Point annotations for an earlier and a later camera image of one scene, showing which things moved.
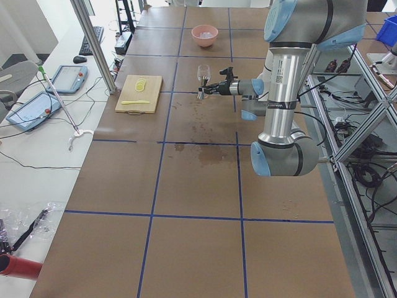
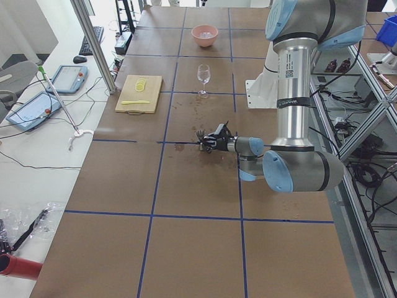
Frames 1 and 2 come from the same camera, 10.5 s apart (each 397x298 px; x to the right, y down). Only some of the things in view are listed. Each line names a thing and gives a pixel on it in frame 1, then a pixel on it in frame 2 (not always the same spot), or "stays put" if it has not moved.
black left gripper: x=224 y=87 to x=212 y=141
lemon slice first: x=139 y=87 stays put
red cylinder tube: x=20 y=267 stays put
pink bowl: x=205 y=35 stays put
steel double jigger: x=205 y=79 to x=200 y=134
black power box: x=122 y=42 stays put
